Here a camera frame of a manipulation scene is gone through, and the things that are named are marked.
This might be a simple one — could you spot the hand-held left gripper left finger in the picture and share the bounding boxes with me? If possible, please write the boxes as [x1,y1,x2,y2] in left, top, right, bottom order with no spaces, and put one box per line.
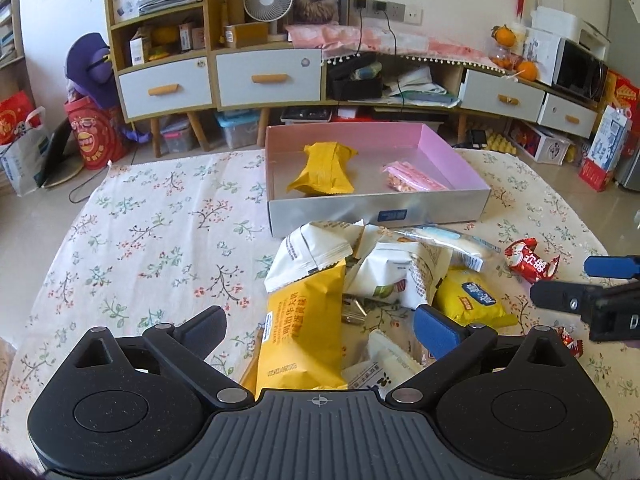
[70,305,256,409]

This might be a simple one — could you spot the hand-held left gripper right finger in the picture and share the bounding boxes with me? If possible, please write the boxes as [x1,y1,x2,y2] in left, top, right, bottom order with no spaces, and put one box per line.
[385,304,577,409]

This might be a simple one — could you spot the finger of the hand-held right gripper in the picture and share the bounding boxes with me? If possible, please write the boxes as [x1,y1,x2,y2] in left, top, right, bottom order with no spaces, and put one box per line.
[530,280,608,318]
[584,255,640,279]

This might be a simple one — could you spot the yellow snack packet blue logo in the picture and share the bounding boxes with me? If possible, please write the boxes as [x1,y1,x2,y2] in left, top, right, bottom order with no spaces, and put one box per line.
[432,267,519,329]

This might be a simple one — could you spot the red candy packet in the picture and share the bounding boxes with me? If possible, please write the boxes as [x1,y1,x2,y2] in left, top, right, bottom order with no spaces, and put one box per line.
[504,237,561,284]

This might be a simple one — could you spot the clear blue snack packet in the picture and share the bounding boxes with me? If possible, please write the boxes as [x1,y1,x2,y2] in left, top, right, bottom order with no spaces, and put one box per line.
[394,225,502,269]

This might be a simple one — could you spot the large yellow snack packet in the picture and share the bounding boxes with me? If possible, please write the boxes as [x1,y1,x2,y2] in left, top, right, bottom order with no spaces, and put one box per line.
[254,260,349,392]

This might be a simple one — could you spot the pink cardboard box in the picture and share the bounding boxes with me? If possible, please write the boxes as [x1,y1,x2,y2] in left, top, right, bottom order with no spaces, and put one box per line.
[264,122,493,239]

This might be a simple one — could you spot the small red candy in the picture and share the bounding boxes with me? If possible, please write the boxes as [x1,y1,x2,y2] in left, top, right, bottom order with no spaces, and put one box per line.
[552,325,584,359]

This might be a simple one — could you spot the white nut snack packet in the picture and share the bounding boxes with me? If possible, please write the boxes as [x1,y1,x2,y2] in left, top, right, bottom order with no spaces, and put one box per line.
[345,241,454,311]

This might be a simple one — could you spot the silver chocolate packet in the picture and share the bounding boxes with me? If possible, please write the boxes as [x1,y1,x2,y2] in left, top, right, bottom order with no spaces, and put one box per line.
[342,294,369,326]

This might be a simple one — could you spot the red flat box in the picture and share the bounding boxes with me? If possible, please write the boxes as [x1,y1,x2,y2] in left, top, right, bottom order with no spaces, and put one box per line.
[579,157,619,194]

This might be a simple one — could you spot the floral tablecloth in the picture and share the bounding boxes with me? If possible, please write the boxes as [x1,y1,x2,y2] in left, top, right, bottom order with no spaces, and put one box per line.
[0,147,640,461]

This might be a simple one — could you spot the plain white snack packet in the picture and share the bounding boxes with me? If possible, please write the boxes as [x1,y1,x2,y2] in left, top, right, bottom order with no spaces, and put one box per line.
[352,220,397,262]

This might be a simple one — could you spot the white snack packet serrated edge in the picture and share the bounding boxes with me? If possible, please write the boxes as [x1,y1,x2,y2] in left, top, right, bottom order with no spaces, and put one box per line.
[264,221,354,294]

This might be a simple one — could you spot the blue white carton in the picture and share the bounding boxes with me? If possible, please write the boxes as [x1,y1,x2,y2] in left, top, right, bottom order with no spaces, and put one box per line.
[587,105,634,172]

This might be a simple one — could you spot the white patterned box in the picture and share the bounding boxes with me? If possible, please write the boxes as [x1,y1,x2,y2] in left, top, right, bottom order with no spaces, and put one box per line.
[534,135,572,164]

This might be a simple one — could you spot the pink striped snack packet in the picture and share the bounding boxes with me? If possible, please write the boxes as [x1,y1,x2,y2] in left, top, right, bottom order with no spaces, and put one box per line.
[382,160,449,194]

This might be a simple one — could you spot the red gift box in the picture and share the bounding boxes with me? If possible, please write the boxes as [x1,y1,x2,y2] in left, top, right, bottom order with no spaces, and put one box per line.
[605,70,640,112]

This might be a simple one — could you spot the clear storage bin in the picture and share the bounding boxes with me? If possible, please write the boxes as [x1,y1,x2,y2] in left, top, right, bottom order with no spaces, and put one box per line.
[160,117,196,154]
[215,110,262,150]

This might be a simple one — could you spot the black microwave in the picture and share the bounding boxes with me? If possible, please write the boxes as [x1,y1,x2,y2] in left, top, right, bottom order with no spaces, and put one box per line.
[552,37,609,107]

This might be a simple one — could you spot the crumpled yellow snack pack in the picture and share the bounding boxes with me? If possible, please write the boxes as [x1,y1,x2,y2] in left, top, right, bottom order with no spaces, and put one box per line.
[286,142,359,197]

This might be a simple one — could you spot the red gift bag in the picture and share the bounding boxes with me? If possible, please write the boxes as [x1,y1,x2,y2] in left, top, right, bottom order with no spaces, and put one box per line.
[64,95,130,171]

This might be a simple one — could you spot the black flat board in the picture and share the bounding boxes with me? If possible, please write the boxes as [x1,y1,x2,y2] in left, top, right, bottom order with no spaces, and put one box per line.
[42,120,84,189]

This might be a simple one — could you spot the pile of white papers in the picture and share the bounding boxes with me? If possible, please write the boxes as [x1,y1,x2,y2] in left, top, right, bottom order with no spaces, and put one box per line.
[385,65,461,109]

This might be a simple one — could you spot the white shopping bag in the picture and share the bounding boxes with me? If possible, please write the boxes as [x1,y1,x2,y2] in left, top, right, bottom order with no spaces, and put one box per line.
[0,91,52,197]

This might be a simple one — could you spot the low wooden cabinet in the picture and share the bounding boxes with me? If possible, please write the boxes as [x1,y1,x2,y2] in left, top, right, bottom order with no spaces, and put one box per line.
[322,50,601,147]

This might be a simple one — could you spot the black storage box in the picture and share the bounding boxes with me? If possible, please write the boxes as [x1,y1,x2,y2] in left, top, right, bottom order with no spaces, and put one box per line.
[327,55,384,102]

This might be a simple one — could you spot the purple plush toy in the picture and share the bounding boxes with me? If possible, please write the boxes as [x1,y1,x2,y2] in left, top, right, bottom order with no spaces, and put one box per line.
[65,32,119,109]

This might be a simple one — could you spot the pink cloth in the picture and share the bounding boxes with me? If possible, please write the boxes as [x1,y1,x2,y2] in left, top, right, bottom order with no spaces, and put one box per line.
[287,24,501,69]

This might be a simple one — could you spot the small cardboard box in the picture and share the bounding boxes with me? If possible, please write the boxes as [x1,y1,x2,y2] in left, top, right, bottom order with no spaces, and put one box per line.
[224,22,270,49]

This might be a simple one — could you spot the wooden shelf cabinet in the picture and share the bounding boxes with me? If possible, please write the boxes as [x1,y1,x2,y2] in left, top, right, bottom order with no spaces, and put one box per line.
[102,0,327,158]

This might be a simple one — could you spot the white drawer orange handle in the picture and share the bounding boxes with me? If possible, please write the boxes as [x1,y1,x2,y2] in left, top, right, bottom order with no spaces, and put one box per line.
[537,92,599,139]
[215,49,322,109]
[117,55,214,122]
[460,69,546,122]

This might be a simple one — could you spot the wall sockets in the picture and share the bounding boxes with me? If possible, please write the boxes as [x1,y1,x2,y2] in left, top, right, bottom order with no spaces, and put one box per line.
[352,0,422,24]

